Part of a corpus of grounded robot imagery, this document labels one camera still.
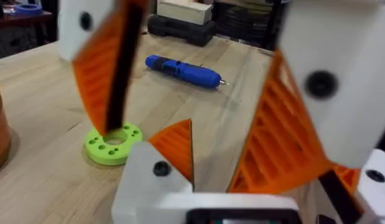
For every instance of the white orange left gripper right finger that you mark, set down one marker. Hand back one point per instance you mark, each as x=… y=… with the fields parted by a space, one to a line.
x=377 y=189

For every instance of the finger of the white orange right gripper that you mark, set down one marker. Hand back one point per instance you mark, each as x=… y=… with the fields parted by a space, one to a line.
x=95 y=71
x=344 y=40

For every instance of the white orange left gripper left finger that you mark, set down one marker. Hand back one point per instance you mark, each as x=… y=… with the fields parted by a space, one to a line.
x=142 y=186

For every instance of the blue electric screwdriver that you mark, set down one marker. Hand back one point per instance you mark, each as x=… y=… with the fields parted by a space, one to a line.
x=186 y=71

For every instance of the green disc with holes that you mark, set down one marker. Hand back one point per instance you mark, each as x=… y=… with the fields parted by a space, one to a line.
x=100 y=152

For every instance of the dark wooden side table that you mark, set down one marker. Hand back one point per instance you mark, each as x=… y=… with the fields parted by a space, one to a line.
x=21 y=20

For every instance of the blue tape roll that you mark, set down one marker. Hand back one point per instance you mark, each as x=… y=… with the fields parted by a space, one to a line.
x=28 y=9

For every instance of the black plastic tool case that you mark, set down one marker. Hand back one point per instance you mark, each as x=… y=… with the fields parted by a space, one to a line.
x=183 y=31

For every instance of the black stacked crates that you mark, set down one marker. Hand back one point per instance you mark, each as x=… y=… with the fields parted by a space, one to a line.
x=242 y=21

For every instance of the pale cardboard box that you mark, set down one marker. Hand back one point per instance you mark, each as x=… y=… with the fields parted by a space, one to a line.
x=184 y=11

